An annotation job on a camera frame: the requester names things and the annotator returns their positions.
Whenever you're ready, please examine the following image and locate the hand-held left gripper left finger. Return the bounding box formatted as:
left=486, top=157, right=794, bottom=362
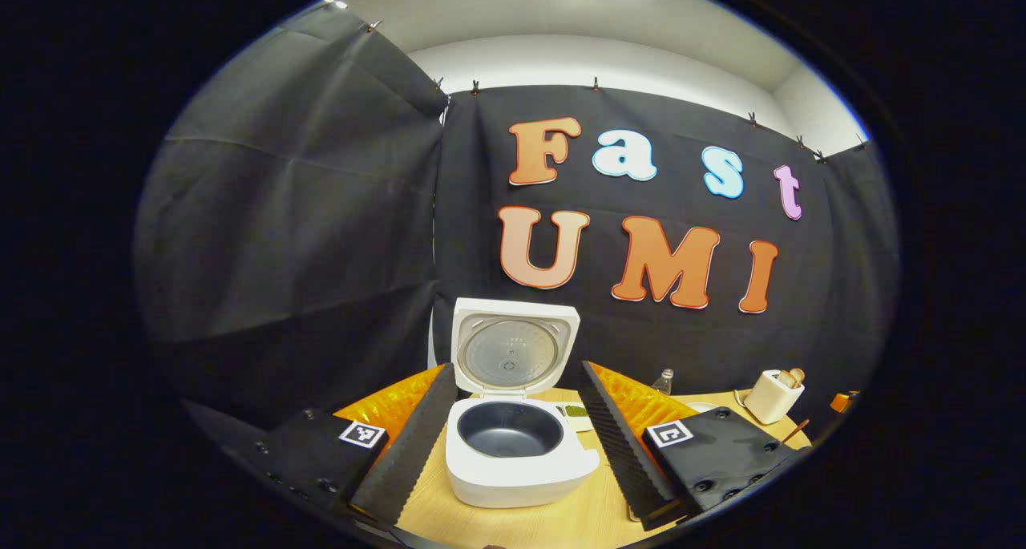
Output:
left=224, top=363, right=458, bottom=530

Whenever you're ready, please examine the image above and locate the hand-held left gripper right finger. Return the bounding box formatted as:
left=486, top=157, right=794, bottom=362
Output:
left=579, top=361, right=810, bottom=532

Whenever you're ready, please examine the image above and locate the white rice cooker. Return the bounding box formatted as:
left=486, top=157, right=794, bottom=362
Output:
left=445, top=297, right=600, bottom=508

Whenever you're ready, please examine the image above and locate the white toaster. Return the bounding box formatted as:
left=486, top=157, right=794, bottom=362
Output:
left=744, top=369, right=805, bottom=426

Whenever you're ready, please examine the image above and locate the black backdrop cloth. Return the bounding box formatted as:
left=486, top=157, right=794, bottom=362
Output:
left=132, top=4, right=903, bottom=454

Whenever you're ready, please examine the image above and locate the row of small cloth clips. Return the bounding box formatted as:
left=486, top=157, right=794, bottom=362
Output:
left=365, top=20, right=870, bottom=163

